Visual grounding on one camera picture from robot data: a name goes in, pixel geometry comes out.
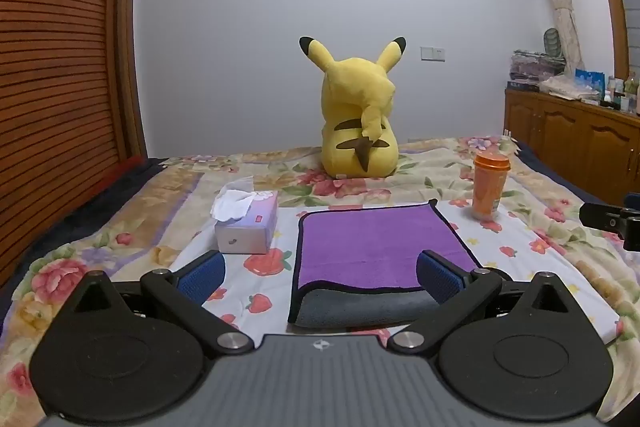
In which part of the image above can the group of small bottles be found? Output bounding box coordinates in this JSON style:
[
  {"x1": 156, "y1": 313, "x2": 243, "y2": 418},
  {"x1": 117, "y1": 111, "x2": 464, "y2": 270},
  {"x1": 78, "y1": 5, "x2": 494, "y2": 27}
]
[{"x1": 602, "y1": 72, "x2": 640, "y2": 114}]

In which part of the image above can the slatted wooden wardrobe door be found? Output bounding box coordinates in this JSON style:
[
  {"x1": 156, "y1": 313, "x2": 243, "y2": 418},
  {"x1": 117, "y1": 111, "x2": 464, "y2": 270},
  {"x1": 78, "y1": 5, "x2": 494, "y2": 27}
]
[{"x1": 0, "y1": 0, "x2": 149, "y2": 289}]

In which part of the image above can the stack of folded cloths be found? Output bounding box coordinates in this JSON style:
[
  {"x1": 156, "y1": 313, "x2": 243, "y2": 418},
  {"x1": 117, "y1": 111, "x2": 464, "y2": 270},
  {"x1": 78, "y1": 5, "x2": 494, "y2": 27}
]
[{"x1": 508, "y1": 50, "x2": 567, "y2": 84}]

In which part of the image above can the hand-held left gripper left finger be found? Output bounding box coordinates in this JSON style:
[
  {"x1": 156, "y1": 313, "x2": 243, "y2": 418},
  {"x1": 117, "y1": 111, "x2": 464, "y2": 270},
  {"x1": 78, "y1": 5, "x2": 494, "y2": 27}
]
[{"x1": 59, "y1": 250, "x2": 254, "y2": 354}]

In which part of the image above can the wooden cabinet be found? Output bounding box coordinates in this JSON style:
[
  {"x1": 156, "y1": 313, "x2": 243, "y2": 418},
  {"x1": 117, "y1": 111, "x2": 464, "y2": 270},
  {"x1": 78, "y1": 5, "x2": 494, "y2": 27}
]
[{"x1": 503, "y1": 88, "x2": 640, "y2": 208}]

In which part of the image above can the yellow plush toy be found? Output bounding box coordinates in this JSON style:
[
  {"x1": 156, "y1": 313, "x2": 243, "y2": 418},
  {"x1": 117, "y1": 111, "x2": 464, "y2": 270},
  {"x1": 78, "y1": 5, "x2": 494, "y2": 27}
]
[{"x1": 299, "y1": 36, "x2": 407, "y2": 180}]

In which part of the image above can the floral bed sheet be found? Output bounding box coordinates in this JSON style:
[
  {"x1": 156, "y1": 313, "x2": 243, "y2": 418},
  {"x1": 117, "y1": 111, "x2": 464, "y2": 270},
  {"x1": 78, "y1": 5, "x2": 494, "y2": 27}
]
[{"x1": 0, "y1": 134, "x2": 640, "y2": 423}]

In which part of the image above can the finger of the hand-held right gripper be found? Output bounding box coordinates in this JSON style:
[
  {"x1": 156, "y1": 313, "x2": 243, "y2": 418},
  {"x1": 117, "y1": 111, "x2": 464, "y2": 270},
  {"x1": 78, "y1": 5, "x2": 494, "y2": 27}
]
[{"x1": 580, "y1": 202, "x2": 626, "y2": 231}]

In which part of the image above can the purple and grey towel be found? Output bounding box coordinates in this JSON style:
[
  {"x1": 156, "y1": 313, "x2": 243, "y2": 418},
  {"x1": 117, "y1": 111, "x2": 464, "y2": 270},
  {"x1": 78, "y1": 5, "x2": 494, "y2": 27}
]
[{"x1": 287, "y1": 199, "x2": 484, "y2": 329}]

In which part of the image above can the green ribbed fan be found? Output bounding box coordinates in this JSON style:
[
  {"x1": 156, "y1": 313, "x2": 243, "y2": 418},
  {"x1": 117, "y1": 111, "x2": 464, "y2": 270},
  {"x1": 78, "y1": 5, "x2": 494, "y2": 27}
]
[{"x1": 543, "y1": 27, "x2": 562, "y2": 56}]

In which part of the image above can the blue printed box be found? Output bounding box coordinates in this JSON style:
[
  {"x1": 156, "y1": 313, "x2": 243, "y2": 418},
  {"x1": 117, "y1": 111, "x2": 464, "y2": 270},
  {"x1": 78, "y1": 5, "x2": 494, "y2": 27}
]
[{"x1": 575, "y1": 68, "x2": 607, "y2": 100}]

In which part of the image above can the purple tissue box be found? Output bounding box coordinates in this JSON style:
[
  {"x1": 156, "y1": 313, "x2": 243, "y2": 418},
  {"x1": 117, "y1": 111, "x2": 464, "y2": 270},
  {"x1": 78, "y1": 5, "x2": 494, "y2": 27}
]
[{"x1": 210, "y1": 176, "x2": 279, "y2": 255}]

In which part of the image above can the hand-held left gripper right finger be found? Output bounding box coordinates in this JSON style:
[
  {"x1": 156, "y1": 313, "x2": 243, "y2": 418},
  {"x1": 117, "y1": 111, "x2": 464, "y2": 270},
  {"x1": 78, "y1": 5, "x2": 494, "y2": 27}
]
[{"x1": 387, "y1": 249, "x2": 583, "y2": 354}]

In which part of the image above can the orange cup with lid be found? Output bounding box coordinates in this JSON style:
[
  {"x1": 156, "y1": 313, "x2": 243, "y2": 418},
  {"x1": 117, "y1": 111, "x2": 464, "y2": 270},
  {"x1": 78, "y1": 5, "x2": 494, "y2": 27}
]
[{"x1": 472, "y1": 151, "x2": 512, "y2": 222}]

